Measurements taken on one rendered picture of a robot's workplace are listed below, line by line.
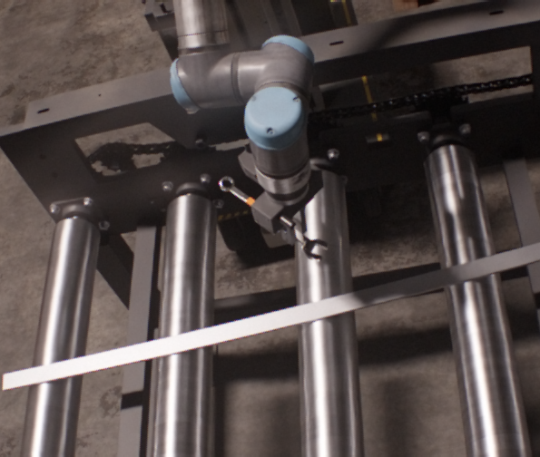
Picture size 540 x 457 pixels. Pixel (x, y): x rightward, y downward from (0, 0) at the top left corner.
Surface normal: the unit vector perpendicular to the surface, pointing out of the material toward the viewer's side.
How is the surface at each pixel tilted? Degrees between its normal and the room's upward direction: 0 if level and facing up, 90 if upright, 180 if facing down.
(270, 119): 13
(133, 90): 0
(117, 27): 0
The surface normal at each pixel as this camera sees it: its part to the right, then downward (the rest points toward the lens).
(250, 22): 0.09, 0.76
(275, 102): -0.12, -0.47
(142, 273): -0.27, -0.59
